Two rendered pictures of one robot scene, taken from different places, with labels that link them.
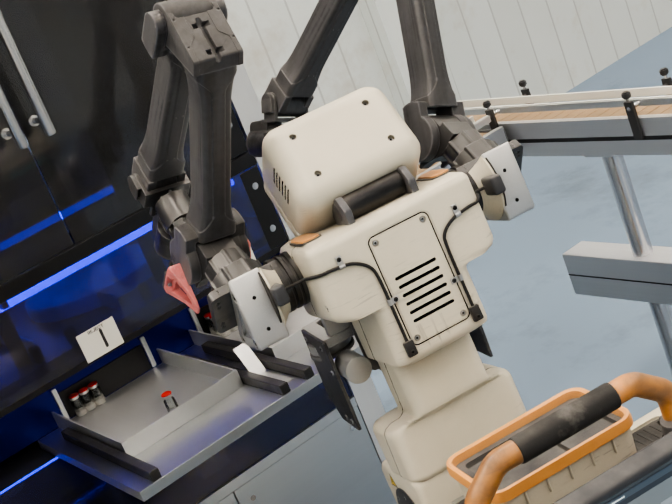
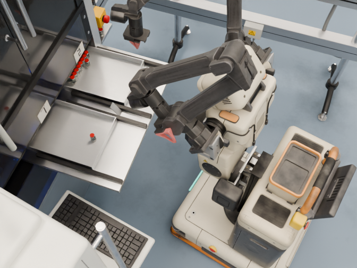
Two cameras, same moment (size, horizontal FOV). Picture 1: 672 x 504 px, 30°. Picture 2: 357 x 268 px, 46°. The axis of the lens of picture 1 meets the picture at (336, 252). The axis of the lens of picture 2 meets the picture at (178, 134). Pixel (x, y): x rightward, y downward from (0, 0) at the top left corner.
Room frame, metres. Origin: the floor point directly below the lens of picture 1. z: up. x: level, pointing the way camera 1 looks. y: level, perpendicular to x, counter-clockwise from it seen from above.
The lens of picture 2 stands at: (1.29, 0.70, 2.52)
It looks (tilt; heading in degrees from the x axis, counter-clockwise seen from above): 61 degrees down; 318
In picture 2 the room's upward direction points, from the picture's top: straight up
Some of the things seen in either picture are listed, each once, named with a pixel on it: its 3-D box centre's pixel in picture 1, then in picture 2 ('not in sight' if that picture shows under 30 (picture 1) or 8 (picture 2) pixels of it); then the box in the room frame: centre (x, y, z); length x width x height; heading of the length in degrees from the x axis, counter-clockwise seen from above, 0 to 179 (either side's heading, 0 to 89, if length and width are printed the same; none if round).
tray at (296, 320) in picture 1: (280, 315); (101, 74); (2.45, 0.16, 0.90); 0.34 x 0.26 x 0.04; 30
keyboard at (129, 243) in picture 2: not in sight; (98, 229); (1.88, 0.61, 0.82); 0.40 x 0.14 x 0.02; 19
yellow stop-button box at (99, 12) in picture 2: not in sight; (96, 16); (2.68, 0.00, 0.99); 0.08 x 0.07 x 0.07; 30
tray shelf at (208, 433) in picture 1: (236, 372); (101, 109); (2.31, 0.27, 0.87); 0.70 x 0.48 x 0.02; 120
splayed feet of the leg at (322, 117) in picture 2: not in sight; (330, 88); (1.88, -1.27, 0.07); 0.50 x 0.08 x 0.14; 120
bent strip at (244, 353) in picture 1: (262, 363); (126, 112); (2.20, 0.21, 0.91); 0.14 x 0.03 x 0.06; 29
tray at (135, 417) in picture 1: (144, 399); (69, 132); (2.29, 0.45, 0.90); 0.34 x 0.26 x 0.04; 30
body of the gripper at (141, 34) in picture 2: not in sight; (136, 29); (2.33, 0.01, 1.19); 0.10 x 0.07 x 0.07; 30
